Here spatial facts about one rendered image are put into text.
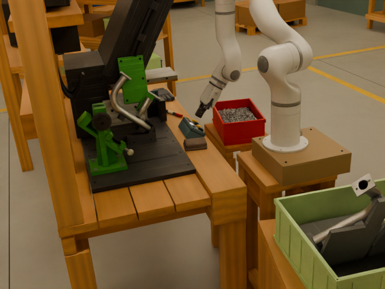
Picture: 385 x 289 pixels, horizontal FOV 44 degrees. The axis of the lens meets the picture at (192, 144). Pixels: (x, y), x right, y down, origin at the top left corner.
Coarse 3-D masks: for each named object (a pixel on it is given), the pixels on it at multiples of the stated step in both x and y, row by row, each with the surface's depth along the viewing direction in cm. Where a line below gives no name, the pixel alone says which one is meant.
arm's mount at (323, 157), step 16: (304, 128) 212; (256, 144) 203; (320, 144) 196; (336, 144) 195; (272, 160) 189; (288, 160) 185; (304, 160) 184; (320, 160) 185; (336, 160) 187; (272, 176) 192; (288, 176) 183; (304, 176) 185; (320, 176) 188
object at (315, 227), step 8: (344, 216) 164; (304, 224) 161; (312, 224) 161; (320, 224) 161; (328, 224) 161; (304, 232) 157; (312, 232) 157; (320, 232) 157; (376, 256) 144; (384, 256) 144; (344, 264) 142; (352, 264) 142; (360, 264) 142; (368, 264) 141; (376, 264) 141; (384, 264) 141; (336, 272) 139; (344, 272) 139; (352, 272) 139
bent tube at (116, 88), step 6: (120, 72) 209; (120, 78) 210; (126, 78) 210; (120, 84) 210; (114, 90) 210; (114, 96) 210; (114, 102) 210; (114, 108) 211; (120, 108) 212; (120, 114) 212; (126, 114) 212; (132, 114) 214; (132, 120) 214; (138, 120) 214; (144, 126) 215; (150, 126) 216
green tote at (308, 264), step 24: (312, 192) 159; (336, 192) 160; (384, 192) 165; (288, 216) 147; (312, 216) 162; (336, 216) 165; (288, 240) 150; (312, 264) 133; (312, 288) 137; (336, 288) 122; (360, 288) 124; (384, 288) 126
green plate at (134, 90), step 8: (136, 56) 213; (120, 64) 212; (128, 64) 213; (136, 64) 214; (128, 72) 213; (136, 72) 214; (144, 72) 215; (128, 80) 214; (136, 80) 215; (144, 80) 216; (128, 88) 214; (136, 88) 215; (144, 88) 216; (128, 96) 215; (136, 96) 216
